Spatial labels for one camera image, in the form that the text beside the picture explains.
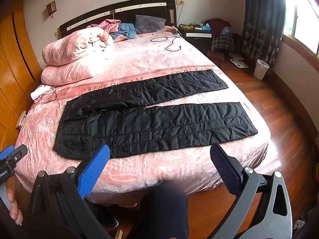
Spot dark patterned curtain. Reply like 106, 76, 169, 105
240, 0, 287, 74

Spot dark nightstand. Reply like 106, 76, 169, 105
179, 25, 215, 50

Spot blue cloth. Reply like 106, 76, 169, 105
110, 23, 137, 40

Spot folded pink duvet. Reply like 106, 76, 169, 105
40, 26, 115, 85

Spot wooden wardrobe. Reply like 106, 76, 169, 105
0, 0, 43, 145

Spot person's leg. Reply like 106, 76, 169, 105
130, 183, 190, 239

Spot bed with pink sheet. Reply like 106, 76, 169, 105
15, 25, 271, 205

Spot black cable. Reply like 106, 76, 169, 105
151, 33, 182, 51

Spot white wastebasket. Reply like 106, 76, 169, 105
254, 59, 270, 80

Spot white towel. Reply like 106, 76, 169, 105
30, 85, 54, 102

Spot grey pillow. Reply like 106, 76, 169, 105
135, 15, 166, 34

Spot dark wooden headboard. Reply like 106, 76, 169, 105
58, 0, 178, 38

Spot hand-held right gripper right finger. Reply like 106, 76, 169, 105
207, 143, 293, 239

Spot wall lamp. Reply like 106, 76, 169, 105
46, 2, 57, 18

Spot white bed side bracket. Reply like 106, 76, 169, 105
16, 111, 27, 129

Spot plaid cloth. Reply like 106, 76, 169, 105
212, 33, 236, 53

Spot black quilted pants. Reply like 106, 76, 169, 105
53, 70, 258, 160

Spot dark red clothes pile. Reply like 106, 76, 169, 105
204, 18, 232, 34

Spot person's left hand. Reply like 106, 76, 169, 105
5, 185, 24, 226

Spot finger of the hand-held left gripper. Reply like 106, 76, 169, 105
0, 144, 28, 165

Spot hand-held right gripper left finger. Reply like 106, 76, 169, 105
29, 144, 112, 239

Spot person's dark shoe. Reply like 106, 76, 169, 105
101, 204, 119, 228

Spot pink garment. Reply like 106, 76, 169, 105
86, 19, 122, 34

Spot window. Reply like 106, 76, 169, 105
283, 0, 319, 55

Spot small wooden stool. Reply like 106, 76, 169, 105
207, 50, 226, 68

